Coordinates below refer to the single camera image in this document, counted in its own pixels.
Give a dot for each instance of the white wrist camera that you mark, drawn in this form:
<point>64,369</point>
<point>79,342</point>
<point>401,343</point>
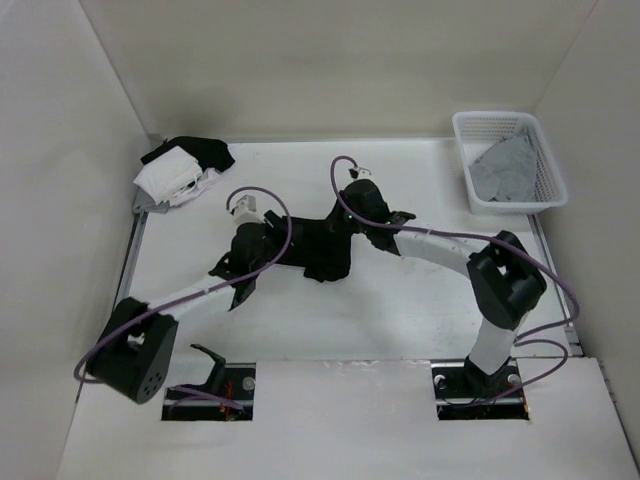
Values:
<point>245,211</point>
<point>360,173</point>

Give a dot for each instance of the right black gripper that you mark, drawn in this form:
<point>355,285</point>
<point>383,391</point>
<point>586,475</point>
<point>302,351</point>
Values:
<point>338,210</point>

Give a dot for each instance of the white plastic basket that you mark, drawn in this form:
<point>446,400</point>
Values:
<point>477,131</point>

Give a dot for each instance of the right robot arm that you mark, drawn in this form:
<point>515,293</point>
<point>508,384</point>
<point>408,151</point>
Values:
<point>505,285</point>

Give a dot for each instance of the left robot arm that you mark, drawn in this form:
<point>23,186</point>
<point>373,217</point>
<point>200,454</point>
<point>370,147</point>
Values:
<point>133,353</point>

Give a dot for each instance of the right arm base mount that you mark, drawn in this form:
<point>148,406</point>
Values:
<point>458,399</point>

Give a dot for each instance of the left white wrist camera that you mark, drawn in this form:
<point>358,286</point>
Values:
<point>245,211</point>

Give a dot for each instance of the grey tank top in basket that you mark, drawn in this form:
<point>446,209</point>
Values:
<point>507,171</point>

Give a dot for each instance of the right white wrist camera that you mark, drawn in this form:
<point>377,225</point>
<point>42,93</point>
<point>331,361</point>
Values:
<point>360,173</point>

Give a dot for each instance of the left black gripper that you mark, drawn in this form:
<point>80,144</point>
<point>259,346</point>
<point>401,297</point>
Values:
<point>279,227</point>

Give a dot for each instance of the folded light pink tank top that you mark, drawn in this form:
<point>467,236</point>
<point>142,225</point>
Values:
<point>204,182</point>

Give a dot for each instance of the folded white tank top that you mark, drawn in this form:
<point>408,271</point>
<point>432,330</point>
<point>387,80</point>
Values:
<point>168,174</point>

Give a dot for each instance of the folded black tank top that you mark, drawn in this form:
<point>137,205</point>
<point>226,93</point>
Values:
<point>209,153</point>

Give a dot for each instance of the folded grey tank top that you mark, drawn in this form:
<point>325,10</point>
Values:
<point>144,203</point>

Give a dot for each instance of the black tank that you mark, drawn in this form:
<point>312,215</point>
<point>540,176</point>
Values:
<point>323,253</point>
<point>209,153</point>

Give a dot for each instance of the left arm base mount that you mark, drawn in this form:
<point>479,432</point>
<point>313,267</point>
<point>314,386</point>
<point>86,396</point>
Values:
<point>203,386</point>

